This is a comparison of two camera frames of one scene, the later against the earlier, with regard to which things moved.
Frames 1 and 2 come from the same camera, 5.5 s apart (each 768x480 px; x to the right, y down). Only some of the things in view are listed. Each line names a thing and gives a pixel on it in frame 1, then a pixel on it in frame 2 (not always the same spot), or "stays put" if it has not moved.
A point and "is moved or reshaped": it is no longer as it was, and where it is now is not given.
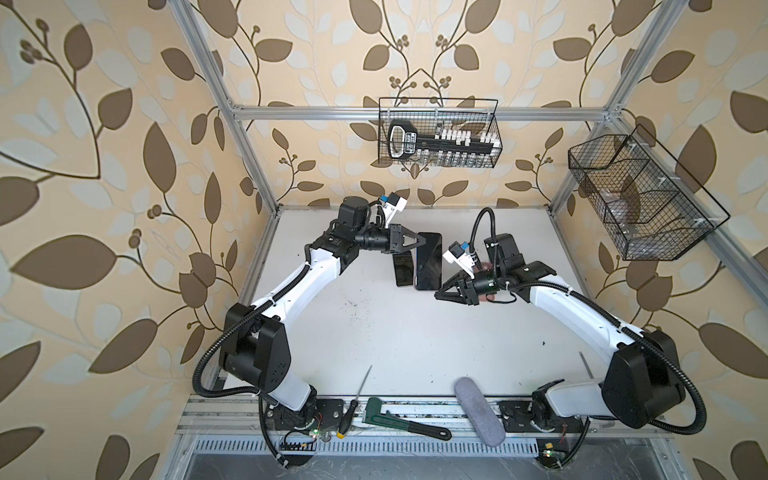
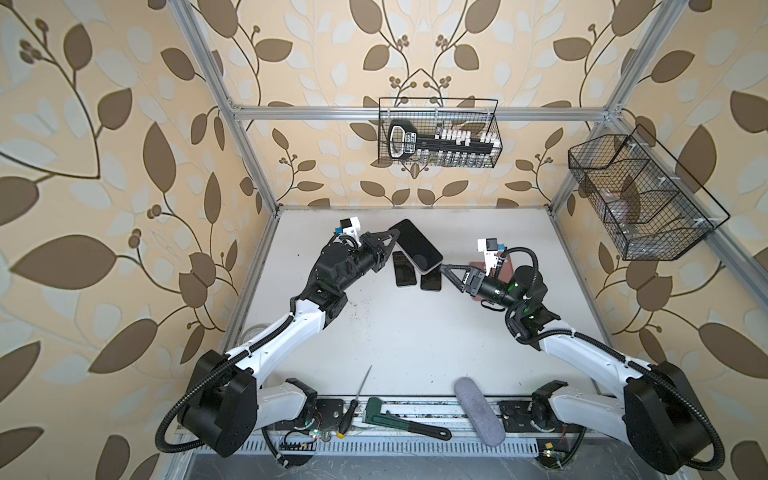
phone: (403, 266) stays put
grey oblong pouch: (493, 435) stays put
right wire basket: (654, 209) stays put
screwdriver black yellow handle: (351, 409) stays put
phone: (429, 262) is moved or reshaped
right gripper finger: (450, 297) -> (453, 278)
